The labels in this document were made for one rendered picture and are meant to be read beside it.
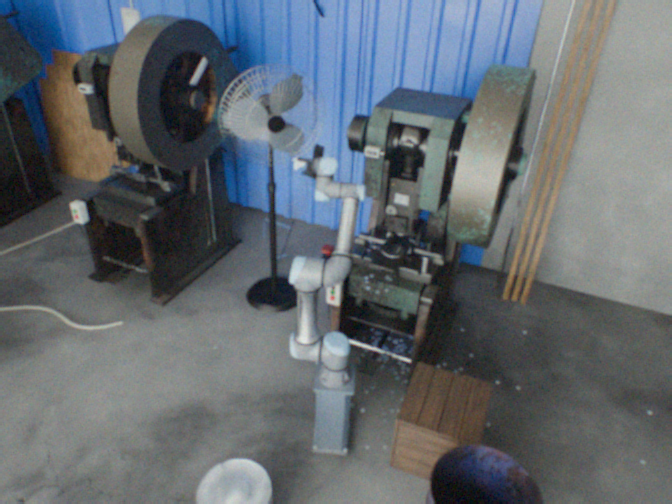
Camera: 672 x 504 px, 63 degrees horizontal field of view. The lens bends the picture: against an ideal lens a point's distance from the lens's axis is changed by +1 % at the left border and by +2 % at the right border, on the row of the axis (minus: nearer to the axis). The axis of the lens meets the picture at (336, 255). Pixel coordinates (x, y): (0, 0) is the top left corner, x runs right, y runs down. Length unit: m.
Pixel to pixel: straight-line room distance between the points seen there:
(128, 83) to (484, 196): 1.81
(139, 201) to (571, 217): 2.85
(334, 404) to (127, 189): 1.96
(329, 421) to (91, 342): 1.63
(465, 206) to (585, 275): 2.05
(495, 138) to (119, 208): 2.38
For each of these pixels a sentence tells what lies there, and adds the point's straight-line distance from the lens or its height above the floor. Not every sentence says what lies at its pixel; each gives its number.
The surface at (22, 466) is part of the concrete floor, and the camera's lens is 3.17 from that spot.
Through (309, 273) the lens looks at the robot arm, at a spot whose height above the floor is 1.06.
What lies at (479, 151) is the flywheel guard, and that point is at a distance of 2.28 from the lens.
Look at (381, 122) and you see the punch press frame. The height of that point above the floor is 1.45.
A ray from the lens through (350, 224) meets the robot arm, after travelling 2.28.
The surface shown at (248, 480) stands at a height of 0.34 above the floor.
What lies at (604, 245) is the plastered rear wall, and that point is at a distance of 4.14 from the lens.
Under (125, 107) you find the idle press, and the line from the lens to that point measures 3.06.
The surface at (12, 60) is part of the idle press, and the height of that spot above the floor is 1.21.
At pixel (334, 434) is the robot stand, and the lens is 2.80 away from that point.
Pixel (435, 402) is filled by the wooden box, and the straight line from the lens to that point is 2.72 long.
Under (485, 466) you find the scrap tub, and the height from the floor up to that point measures 0.37.
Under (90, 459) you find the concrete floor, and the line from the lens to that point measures 3.07.
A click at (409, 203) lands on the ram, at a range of 2.78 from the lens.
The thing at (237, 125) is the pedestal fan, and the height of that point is 1.27.
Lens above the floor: 2.34
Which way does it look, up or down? 34 degrees down
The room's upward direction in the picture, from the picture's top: 3 degrees clockwise
